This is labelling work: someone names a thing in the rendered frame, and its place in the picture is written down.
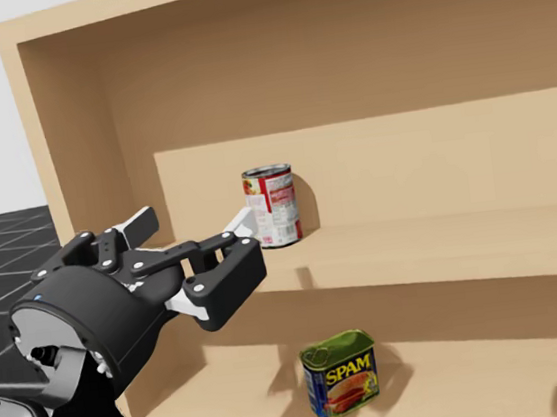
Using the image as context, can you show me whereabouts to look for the green and blue rectangular can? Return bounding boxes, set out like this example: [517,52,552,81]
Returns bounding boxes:
[296,326,385,417]

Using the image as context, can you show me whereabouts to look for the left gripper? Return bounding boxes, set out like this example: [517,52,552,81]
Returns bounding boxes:
[0,193,281,408]

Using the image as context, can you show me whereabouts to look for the pale wooden shelf unit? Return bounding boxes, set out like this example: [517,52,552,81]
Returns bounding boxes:
[0,0,557,417]

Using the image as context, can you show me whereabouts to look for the red and white can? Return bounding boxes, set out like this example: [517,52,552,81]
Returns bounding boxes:
[240,161,305,252]

